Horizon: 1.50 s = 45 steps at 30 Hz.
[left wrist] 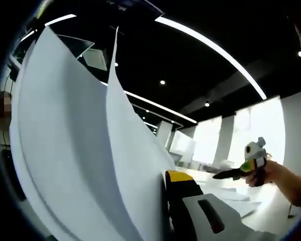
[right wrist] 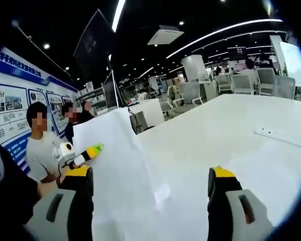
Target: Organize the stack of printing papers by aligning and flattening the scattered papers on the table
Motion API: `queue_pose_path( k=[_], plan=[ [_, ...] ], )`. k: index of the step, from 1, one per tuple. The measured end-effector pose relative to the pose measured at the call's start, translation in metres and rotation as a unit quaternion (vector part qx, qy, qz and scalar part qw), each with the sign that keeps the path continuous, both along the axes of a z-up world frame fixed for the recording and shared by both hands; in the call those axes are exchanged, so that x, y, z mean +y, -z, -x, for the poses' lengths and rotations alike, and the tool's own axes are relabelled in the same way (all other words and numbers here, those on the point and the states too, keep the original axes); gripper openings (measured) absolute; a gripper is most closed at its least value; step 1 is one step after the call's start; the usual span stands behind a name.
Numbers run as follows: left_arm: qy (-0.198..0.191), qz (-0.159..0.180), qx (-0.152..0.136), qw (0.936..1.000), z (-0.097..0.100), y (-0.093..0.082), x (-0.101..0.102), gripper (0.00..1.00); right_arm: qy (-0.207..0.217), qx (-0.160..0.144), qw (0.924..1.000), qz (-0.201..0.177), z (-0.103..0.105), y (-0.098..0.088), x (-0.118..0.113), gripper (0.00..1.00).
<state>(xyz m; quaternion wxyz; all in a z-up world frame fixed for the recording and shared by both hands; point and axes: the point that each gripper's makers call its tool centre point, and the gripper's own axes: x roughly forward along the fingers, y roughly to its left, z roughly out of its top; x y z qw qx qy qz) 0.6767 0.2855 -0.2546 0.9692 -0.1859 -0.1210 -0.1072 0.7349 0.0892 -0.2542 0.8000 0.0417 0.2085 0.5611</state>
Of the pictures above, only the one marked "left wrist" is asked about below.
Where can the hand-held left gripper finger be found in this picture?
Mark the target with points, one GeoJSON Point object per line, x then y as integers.
{"type": "Point", "coordinates": [208, 218]}

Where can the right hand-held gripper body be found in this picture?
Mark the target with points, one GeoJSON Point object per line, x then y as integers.
{"type": "Point", "coordinates": [257, 153]}

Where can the gathered bundle of printing papers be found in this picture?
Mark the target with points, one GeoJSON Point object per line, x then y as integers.
{"type": "Point", "coordinates": [77, 138]}

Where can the person's right hand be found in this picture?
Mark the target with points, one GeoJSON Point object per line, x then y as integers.
{"type": "Point", "coordinates": [271, 174]}

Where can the large office window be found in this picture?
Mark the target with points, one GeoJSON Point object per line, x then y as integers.
{"type": "Point", "coordinates": [261, 130]}

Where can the small office window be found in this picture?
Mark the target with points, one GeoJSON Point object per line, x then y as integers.
{"type": "Point", "coordinates": [208, 140]}

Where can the white table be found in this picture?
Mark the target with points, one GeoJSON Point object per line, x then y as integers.
{"type": "Point", "coordinates": [271, 198]}

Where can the white whiteboard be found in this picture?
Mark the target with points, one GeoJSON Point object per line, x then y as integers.
{"type": "Point", "coordinates": [181, 146]}

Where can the white square pillar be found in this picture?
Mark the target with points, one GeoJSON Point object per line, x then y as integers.
{"type": "Point", "coordinates": [164, 134]}

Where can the white ceiling light strip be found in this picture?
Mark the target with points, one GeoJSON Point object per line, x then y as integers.
{"type": "Point", "coordinates": [62, 19]}
{"type": "Point", "coordinates": [160, 107]}
{"type": "Point", "coordinates": [165, 23]}

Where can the white ceiling air vent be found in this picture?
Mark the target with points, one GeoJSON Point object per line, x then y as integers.
{"type": "Point", "coordinates": [96, 59]}

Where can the dark hanging ceiling screen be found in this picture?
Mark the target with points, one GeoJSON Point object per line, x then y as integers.
{"type": "Point", "coordinates": [76, 46]}

